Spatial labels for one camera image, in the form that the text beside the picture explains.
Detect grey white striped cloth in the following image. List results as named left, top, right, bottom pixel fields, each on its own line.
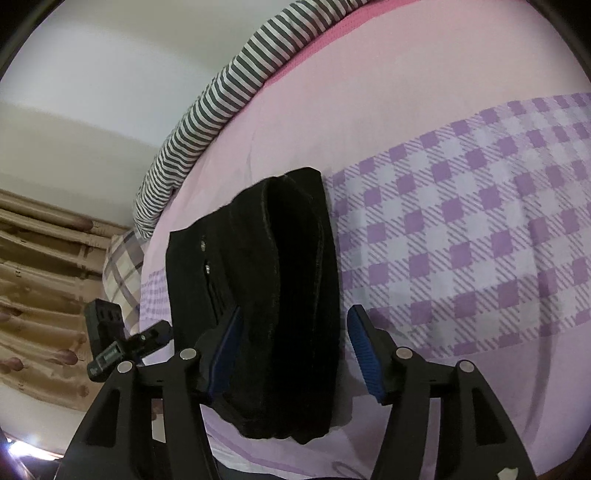
left=133, top=0, right=370, bottom=241

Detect plaid pillow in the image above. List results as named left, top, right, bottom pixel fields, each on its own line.
left=102, top=230, right=148, bottom=333

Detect black pants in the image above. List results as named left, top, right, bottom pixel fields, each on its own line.
left=165, top=167, right=354, bottom=446

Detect beige patterned curtain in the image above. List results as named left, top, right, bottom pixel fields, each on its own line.
left=0, top=189, right=131, bottom=411

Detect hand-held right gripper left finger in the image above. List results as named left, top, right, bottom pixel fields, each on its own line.
left=65, top=306, right=244, bottom=480

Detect pink purple checked bed sheet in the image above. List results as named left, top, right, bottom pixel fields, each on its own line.
left=139, top=0, right=591, bottom=480

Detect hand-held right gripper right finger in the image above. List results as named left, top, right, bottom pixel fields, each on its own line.
left=346, top=304, right=536, bottom=480

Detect pink textured blanket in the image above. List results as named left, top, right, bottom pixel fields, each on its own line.
left=263, top=0, right=384, bottom=86

